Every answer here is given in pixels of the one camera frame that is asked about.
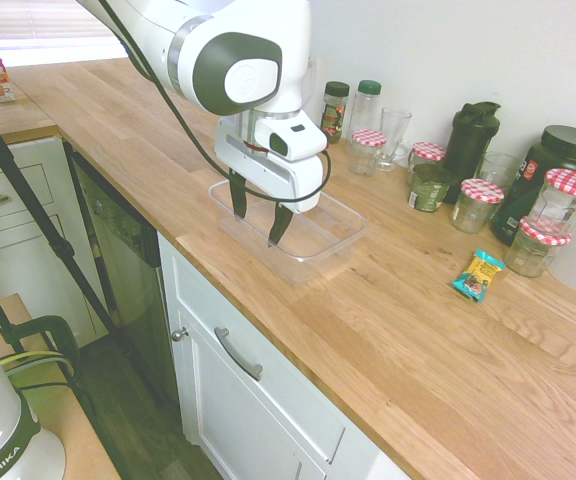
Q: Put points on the short jar red checked lid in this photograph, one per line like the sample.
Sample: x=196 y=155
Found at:
x=367 y=150

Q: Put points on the clear bottle green lid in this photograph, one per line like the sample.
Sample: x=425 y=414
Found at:
x=368 y=107

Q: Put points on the white drawer cabinet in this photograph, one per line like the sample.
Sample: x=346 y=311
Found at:
x=33 y=167

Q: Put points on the black shaker bottle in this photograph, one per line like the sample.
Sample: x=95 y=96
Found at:
x=473 y=145

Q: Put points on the white window blind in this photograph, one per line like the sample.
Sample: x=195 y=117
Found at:
x=18 y=20

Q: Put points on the black tripod stand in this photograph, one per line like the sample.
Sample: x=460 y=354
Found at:
x=23 y=182

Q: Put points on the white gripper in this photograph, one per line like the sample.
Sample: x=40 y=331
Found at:
x=258 y=172

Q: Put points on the black table clamp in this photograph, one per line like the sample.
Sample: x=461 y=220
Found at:
x=43 y=325

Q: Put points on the glass jar red checked lid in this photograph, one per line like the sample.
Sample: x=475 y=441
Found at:
x=535 y=255
x=565 y=200
x=425 y=157
x=475 y=207

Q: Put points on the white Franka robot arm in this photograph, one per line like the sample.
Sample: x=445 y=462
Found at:
x=248 y=50

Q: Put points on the clear glass tumbler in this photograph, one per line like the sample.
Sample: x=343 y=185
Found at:
x=499 y=170

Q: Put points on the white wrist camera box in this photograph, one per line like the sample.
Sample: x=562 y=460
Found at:
x=300 y=142

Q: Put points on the spice jar black lid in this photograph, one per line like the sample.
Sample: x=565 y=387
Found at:
x=335 y=115

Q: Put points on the round silver cabinet knob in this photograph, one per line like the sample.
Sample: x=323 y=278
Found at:
x=180 y=333

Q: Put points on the green-filled glass jar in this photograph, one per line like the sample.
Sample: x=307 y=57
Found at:
x=430 y=192

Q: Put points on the tall clear glass mug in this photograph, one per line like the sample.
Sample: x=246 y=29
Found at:
x=393 y=135

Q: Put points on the steel dishwasher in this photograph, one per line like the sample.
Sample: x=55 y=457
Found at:
x=118 y=240

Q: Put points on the clear plastic container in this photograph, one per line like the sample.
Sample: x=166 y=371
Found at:
x=325 y=240

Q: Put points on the large black protein tub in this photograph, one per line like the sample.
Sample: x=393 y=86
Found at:
x=568 y=150

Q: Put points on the teal protein bar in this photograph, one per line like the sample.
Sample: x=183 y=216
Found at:
x=478 y=275

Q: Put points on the white counter cabinet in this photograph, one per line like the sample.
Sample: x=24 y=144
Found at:
x=248 y=430

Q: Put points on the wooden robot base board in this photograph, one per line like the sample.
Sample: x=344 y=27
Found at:
x=78 y=430

